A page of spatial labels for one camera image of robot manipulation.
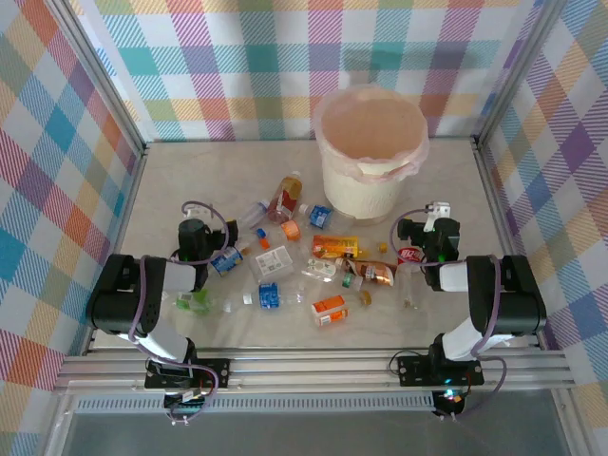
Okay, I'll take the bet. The clear bottle red label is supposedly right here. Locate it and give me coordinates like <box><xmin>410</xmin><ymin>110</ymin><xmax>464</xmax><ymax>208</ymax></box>
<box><xmin>394</xmin><ymin>244</ymin><xmax>428</xmax><ymax>313</ymax></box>

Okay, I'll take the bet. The clear bottle white cap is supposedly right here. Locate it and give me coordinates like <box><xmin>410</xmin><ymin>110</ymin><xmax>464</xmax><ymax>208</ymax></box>
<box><xmin>236</xmin><ymin>199</ymin><xmax>271</xmax><ymax>230</ymax></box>

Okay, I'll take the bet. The blue yellow label bottle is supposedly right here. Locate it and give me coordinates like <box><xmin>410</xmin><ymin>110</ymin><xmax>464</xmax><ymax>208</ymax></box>
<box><xmin>208</xmin><ymin>227</ymin><xmax>268</xmax><ymax>277</ymax></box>

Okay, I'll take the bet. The brown tea bottle red label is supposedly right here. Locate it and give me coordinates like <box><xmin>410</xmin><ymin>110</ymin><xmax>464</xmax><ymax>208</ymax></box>
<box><xmin>264</xmin><ymin>170</ymin><xmax>305</xmax><ymax>225</ymax></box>

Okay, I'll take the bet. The clear bottle green label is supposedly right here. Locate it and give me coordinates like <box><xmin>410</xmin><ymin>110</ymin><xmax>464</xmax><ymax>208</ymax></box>
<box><xmin>174</xmin><ymin>288</ymin><xmax>243</xmax><ymax>317</ymax></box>

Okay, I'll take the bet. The long clear blue label bottle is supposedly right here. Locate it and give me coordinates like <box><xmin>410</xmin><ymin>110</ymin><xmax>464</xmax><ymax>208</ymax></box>
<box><xmin>241</xmin><ymin>281</ymin><xmax>308</xmax><ymax>313</ymax></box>

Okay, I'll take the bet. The orange snack packet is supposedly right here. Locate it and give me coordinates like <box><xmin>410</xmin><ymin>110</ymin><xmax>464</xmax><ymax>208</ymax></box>
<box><xmin>311</xmin><ymin>234</ymin><xmax>389</xmax><ymax>261</ymax></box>

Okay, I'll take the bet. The small green label bottle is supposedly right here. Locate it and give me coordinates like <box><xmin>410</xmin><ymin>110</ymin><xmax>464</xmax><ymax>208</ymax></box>
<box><xmin>338</xmin><ymin>269</ymin><xmax>365</xmax><ymax>291</ymax></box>

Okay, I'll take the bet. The small blue label bottle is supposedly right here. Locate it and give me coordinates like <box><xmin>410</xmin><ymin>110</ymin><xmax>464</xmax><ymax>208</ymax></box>
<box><xmin>297</xmin><ymin>202</ymin><xmax>356</xmax><ymax>235</ymax></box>

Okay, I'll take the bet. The cream plastic bin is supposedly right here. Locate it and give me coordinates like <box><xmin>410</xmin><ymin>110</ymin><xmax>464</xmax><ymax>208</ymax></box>
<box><xmin>318</xmin><ymin>87</ymin><xmax>428</xmax><ymax>224</ymax></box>

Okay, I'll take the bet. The plaid backdrop panel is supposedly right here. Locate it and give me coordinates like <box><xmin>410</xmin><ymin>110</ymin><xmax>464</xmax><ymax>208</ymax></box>
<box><xmin>479</xmin><ymin>0</ymin><xmax>608</xmax><ymax>381</ymax></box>
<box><xmin>75</xmin><ymin>0</ymin><xmax>538</xmax><ymax>143</ymax></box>
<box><xmin>0</xmin><ymin>0</ymin><xmax>143</xmax><ymax>456</ymax></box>

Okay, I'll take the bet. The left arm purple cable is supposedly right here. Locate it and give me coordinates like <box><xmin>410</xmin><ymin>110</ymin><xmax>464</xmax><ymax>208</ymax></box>
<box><xmin>126</xmin><ymin>199</ymin><xmax>239</xmax><ymax>405</ymax></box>

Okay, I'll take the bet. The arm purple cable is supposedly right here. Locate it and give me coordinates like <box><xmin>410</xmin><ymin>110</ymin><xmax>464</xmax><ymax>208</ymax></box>
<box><xmin>389</xmin><ymin>206</ymin><xmax>508</xmax><ymax>419</ymax></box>
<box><xmin>126</xmin><ymin>199</ymin><xmax>239</xmax><ymax>405</ymax></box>

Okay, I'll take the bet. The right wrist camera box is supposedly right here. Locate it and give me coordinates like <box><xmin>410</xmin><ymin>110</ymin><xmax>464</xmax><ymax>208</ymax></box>
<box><xmin>424</xmin><ymin>201</ymin><xmax>451</xmax><ymax>234</ymax></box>

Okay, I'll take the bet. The aluminium floor rail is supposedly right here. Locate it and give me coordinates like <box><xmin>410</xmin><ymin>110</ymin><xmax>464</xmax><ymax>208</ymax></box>
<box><xmin>472</xmin><ymin>135</ymin><xmax>547</xmax><ymax>352</ymax></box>
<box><xmin>80</xmin><ymin>142</ymin><xmax>151</xmax><ymax>357</ymax></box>

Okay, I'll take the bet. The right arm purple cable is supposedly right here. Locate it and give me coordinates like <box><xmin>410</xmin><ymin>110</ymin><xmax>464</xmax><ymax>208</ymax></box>
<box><xmin>389</xmin><ymin>206</ymin><xmax>508</xmax><ymax>419</ymax></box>

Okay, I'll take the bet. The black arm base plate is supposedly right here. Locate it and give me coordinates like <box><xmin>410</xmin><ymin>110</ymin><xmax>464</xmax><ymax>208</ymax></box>
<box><xmin>396</xmin><ymin>354</ymin><xmax>485</xmax><ymax>387</ymax></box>
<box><xmin>144</xmin><ymin>358</ymin><xmax>232</xmax><ymax>390</ymax></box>

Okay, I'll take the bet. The small controller board with wires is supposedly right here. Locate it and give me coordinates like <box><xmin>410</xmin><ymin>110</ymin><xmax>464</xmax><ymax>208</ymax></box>
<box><xmin>429</xmin><ymin>387</ymin><xmax>469</xmax><ymax>422</ymax></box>
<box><xmin>163</xmin><ymin>387</ymin><xmax>215</xmax><ymax>427</ymax></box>

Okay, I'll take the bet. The wide aluminium mounting rail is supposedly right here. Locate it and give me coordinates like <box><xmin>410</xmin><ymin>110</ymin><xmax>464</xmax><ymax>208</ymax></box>
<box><xmin>54</xmin><ymin>353</ymin><xmax>579</xmax><ymax>394</ymax></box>

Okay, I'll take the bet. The aluminium frame post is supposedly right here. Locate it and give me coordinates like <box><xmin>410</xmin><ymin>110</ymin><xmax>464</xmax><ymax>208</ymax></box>
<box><xmin>474</xmin><ymin>0</ymin><xmax>569</xmax><ymax>148</ymax></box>
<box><xmin>49</xmin><ymin>0</ymin><xmax>148</xmax><ymax>158</ymax></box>

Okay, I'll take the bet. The grey slotted cable duct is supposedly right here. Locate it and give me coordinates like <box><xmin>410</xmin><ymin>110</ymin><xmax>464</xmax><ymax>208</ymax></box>
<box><xmin>75</xmin><ymin>397</ymin><xmax>437</xmax><ymax>413</ymax></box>

